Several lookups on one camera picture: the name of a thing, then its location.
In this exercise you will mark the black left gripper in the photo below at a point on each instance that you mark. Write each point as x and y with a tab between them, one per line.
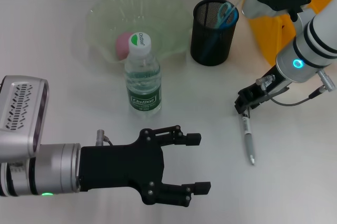
121	166

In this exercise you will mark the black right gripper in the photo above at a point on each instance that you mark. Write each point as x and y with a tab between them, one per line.
268	88

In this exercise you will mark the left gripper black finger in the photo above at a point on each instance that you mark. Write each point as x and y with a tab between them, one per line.
202	187

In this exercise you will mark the grey white ballpoint pen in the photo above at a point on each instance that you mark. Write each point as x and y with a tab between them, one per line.
248	142

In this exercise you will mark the clear green-label water bottle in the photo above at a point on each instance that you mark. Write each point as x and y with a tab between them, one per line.
142	82

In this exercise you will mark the blue teal scissors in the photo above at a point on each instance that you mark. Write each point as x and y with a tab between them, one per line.
222	25

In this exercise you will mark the clear plastic ruler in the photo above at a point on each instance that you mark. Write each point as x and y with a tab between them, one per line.
234	0

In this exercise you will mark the pink peach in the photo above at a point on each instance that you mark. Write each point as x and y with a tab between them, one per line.
121	46

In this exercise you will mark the black mesh pen holder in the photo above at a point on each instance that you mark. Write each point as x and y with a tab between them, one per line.
221	50

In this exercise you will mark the green glass fruit plate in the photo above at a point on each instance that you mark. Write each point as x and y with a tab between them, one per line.
158	24

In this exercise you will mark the yellow plastic bin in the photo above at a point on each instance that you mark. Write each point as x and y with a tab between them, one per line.
266	37

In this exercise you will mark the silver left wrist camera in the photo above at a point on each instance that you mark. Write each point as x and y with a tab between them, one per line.
21	108

